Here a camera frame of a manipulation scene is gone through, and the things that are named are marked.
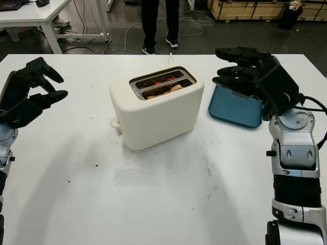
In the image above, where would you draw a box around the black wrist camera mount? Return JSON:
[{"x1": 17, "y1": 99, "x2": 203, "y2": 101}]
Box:
[
  {"x1": 0, "y1": 98, "x2": 43, "y2": 129},
  {"x1": 256, "y1": 61, "x2": 300, "y2": 114}
]

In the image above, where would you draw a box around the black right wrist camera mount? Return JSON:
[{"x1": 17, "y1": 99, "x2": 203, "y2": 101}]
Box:
[{"x1": 256, "y1": 61, "x2": 300, "y2": 114}]

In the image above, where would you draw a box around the blue plastic tray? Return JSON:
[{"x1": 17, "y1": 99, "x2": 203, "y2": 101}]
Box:
[{"x1": 207, "y1": 82, "x2": 264, "y2": 128}]

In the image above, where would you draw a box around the dark laptop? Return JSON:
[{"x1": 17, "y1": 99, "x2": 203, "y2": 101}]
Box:
[{"x1": 0, "y1": 0, "x2": 25, "y2": 11}]

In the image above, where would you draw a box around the black trash bin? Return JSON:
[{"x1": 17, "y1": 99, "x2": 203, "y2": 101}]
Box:
[{"x1": 278, "y1": 1, "x2": 301, "y2": 31}]

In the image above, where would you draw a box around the long white floor cable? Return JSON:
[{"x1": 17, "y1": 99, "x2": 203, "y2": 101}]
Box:
[{"x1": 124, "y1": 14, "x2": 217, "y2": 55}]

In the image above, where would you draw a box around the dark hanging desk cable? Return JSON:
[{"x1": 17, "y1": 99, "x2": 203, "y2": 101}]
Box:
[{"x1": 73, "y1": 0, "x2": 86, "y2": 34}]

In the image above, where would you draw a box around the toast slice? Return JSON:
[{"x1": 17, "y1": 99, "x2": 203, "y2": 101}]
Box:
[{"x1": 147, "y1": 84, "x2": 183, "y2": 101}]

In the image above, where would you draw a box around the white desk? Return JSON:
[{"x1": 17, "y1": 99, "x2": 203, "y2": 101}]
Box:
[{"x1": 0, "y1": 0, "x2": 111, "y2": 55}]

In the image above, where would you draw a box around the person in black clothes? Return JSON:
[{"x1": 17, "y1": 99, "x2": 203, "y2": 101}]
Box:
[{"x1": 142, "y1": 0, "x2": 180, "y2": 56}]

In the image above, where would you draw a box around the short white floor cable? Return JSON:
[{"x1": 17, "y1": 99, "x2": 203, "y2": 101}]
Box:
[{"x1": 103, "y1": 35, "x2": 113, "y2": 55}]

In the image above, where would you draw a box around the white sneaker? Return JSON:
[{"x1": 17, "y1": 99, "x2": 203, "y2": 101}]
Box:
[{"x1": 55, "y1": 15, "x2": 71, "y2": 28}]

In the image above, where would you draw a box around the grey plastic stool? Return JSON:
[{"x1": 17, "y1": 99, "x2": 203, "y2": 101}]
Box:
[{"x1": 0, "y1": 27, "x2": 22, "y2": 41}]

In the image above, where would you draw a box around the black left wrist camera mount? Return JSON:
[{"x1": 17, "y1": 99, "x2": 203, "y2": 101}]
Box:
[{"x1": 0, "y1": 98, "x2": 43, "y2": 129}]

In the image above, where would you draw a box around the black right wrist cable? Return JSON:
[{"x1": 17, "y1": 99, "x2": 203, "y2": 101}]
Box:
[{"x1": 291, "y1": 93, "x2": 327, "y2": 149}]

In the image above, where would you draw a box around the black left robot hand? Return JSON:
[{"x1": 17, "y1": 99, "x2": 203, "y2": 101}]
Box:
[{"x1": 0, "y1": 57, "x2": 68, "y2": 112}]

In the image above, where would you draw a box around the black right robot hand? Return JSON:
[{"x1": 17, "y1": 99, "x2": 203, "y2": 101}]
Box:
[{"x1": 212, "y1": 46, "x2": 279, "y2": 121}]

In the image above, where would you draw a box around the cream two-slot toaster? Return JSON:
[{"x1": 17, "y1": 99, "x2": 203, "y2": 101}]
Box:
[{"x1": 109, "y1": 65, "x2": 205, "y2": 151}]

